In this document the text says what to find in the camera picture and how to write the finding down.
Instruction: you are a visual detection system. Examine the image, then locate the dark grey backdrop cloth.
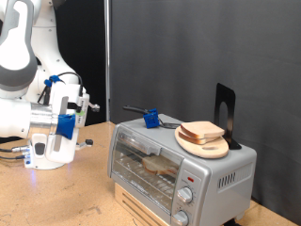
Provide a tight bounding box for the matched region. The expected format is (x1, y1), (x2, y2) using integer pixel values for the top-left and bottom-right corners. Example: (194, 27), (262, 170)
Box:
(109, 0), (301, 225)

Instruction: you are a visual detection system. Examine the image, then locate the vertical metal pole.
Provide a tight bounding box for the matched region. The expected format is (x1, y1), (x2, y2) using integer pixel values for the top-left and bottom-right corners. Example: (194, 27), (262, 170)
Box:
(103, 0), (112, 122)

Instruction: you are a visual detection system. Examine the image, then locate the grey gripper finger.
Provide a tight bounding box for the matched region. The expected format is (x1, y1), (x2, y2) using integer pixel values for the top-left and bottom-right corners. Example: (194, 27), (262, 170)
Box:
(87, 101), (102, 114)
(74, 138), (95, 151)

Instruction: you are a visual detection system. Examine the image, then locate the silver toaster oven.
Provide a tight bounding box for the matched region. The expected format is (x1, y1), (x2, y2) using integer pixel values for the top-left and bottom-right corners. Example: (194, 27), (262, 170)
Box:
(107, 113), (258, 226)

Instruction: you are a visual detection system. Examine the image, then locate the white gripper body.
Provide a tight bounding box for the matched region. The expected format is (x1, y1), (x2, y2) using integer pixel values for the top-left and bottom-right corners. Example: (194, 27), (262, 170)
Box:
(45, 83), (91, 165)

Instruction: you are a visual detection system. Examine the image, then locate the blue cable clip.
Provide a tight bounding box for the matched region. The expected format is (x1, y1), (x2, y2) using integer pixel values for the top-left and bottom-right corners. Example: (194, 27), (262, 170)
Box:
(43, 74), (63, 89)

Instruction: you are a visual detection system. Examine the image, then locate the black spatula with blue block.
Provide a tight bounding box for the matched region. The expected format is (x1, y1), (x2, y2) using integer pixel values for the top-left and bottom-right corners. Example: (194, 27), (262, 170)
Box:
(122, 105), (182, 130)

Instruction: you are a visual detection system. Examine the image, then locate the white bread slice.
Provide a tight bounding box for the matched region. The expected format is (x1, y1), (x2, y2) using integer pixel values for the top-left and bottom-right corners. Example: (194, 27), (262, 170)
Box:
(140, 154), (179, 177)
(180, 121), (226, 141)
(177, 129), (221, 146)

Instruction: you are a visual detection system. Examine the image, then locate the glass oven door with handle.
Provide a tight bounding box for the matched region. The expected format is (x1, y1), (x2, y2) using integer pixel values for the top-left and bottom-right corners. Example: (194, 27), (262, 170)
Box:
(107, 126), (184, 218)

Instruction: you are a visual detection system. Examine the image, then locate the silver oven knob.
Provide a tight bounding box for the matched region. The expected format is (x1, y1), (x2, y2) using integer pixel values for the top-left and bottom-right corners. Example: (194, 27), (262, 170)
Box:
(171, 210), (190, 226)
(176, 186), (194, 204)

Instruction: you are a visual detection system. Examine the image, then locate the black backdrop cloth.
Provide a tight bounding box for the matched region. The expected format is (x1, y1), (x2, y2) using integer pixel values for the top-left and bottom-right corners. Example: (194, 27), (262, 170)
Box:
(53, 0), (107, 126)

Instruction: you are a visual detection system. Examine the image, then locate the round wooden cutting board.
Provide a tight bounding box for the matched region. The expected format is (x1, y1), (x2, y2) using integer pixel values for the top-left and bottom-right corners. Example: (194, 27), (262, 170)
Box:
(174, 125), (230, 159)

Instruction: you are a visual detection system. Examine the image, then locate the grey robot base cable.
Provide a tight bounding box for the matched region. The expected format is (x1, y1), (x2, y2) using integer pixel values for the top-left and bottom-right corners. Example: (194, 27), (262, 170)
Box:
(0, 153), (27, 161)
(0, 144), (31, 153)

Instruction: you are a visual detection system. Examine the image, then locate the black metal bookend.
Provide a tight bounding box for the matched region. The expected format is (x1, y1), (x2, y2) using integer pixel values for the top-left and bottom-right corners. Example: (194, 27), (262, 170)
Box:
(214, 82), (243, 151)

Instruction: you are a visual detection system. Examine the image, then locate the wire oven rack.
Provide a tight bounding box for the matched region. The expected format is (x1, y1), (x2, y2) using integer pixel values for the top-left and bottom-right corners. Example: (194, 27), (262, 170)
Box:
(114, 152), (177, 205)

